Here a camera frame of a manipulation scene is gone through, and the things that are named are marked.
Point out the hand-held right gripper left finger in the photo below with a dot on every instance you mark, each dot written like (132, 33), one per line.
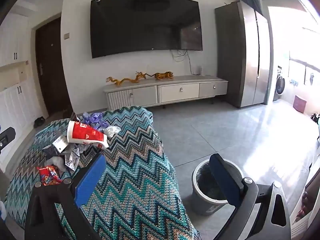
(90, 180)

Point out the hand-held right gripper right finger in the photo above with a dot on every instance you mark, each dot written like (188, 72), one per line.
(225, 180)

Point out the white printed wrapper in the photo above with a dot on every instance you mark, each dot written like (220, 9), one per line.
(72, 160)

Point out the grey trash bin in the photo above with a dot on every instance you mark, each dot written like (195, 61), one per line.
(200, 197)

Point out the red snack packet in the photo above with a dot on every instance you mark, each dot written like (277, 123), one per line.
(48, 175)

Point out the red paper cup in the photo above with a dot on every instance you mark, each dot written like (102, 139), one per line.
(83, 133)

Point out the pair of dark shoes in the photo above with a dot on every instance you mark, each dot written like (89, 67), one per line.
(39, 122)

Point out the zigzag knitted blanket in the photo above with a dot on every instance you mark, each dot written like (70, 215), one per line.
(140, 175)

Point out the dark brown door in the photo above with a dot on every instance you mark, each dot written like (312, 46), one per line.
(52, 67)

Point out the white television cabinet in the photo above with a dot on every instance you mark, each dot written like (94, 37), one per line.
(175, 92)

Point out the golden dragon figurine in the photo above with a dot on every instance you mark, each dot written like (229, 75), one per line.
(125, 80)

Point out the washing machine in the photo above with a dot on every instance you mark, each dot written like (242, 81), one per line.
(279, 85)

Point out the golden tiger figurine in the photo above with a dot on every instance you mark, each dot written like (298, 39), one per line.
(161, 75)

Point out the silver refrigerator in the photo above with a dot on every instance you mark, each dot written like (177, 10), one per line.
(247, 55)

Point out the grey curtain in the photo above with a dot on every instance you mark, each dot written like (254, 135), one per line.
(252, 1)

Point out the white wall cabinets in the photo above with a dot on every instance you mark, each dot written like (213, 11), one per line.
(15, 100)

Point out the wall switch plate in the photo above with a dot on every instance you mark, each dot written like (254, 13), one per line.
(66, 36)

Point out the black wall television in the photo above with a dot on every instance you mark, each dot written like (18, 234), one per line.
(145, 25)

